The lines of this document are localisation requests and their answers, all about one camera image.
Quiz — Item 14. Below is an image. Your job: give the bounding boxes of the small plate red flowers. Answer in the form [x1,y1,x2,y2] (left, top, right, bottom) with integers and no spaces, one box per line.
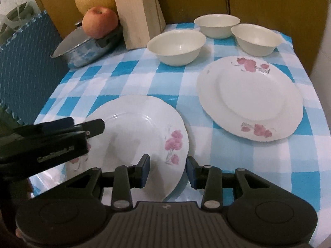
[66,95,189,203]

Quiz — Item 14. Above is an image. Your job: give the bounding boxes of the large plate red flowers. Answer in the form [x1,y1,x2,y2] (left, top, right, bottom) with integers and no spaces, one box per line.
[196,56,303,142]

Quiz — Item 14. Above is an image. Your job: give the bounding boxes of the large cream bowl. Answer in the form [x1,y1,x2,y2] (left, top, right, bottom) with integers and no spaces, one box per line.
[147,29,206,67]

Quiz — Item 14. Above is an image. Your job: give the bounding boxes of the blue foam mat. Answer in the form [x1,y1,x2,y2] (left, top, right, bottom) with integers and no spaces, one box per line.
[1,12,69,129]

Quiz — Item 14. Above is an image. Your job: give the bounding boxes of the steel pot with lid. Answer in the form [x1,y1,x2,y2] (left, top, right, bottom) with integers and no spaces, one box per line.
[51,24,124,69]

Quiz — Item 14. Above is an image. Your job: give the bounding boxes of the red apple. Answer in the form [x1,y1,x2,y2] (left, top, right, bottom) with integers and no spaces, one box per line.
[82,6,119,39]

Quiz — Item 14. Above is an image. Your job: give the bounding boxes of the wooden knife block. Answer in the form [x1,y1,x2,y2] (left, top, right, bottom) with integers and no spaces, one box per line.
[115,0,166,50]

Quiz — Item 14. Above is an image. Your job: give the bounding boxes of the wooden cabinet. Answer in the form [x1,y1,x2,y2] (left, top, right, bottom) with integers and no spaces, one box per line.
[25,0,331,76]

